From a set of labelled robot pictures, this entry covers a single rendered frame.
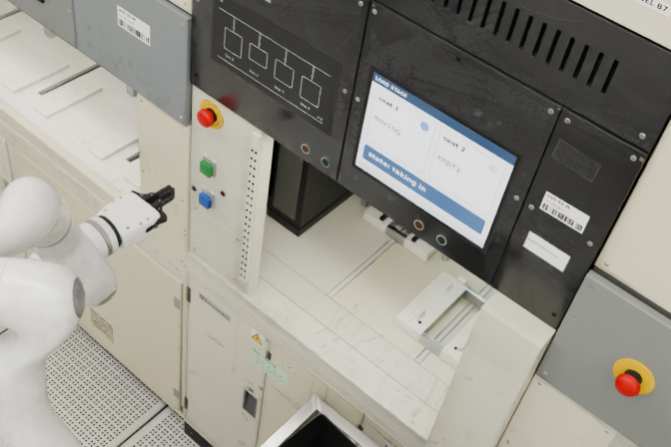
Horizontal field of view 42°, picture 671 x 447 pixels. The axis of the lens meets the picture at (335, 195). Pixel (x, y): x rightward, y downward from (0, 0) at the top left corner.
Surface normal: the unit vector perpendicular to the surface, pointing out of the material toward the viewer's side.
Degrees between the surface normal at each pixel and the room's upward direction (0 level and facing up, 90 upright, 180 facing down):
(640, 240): 90
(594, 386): 90
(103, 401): 0
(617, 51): 90
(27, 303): 53
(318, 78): 90
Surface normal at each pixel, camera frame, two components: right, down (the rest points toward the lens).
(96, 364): 0.13, -0.70
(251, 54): -0.63, 0.48
